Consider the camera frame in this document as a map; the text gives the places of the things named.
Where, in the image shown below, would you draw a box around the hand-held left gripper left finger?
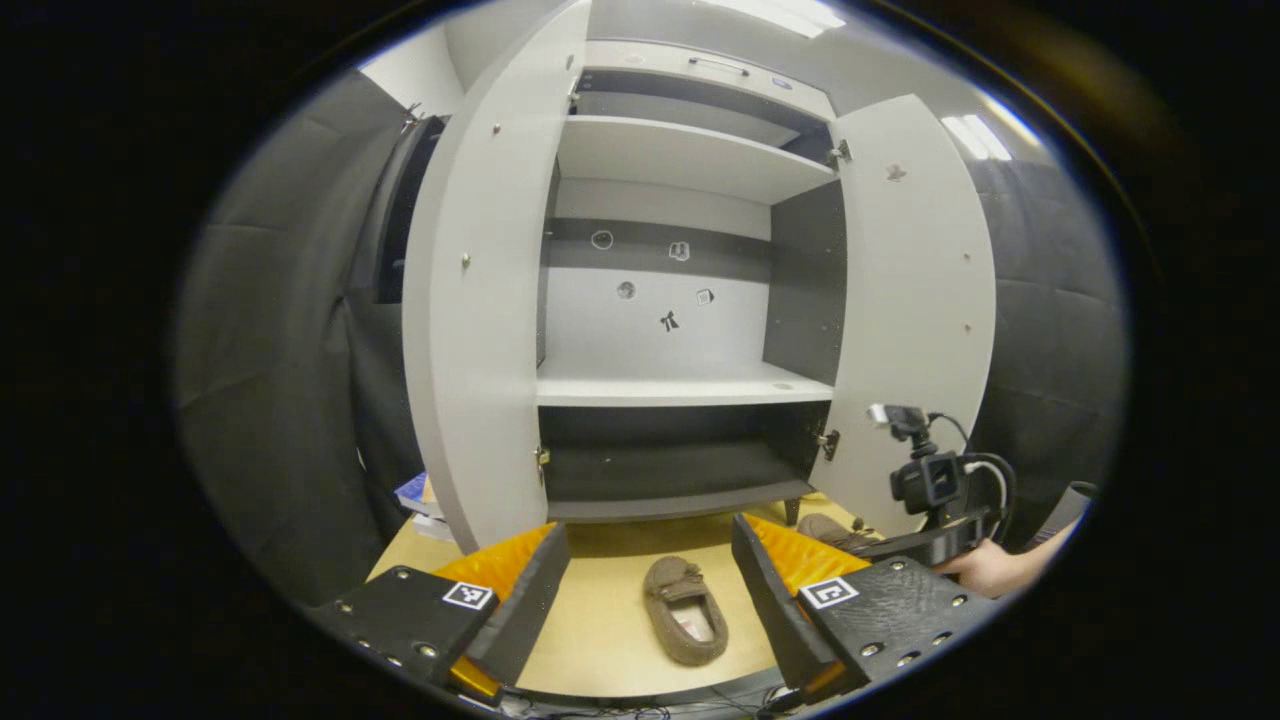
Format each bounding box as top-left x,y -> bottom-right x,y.
305,520 -> 572,709

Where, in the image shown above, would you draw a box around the white paper booklets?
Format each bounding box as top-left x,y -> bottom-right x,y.
393,472 -> 456,543

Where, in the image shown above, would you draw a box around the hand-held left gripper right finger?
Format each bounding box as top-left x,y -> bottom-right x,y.
728,513 -> 1026,709

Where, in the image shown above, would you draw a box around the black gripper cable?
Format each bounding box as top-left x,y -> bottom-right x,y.
925,412 -> 1019,546

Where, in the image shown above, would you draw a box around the brown shoe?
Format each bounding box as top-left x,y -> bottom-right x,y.
642,556 -> 730,668
795,512 -> 881,553

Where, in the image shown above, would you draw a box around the grey shoe cabinet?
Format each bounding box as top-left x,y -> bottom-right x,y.
535,38 -> 849,526

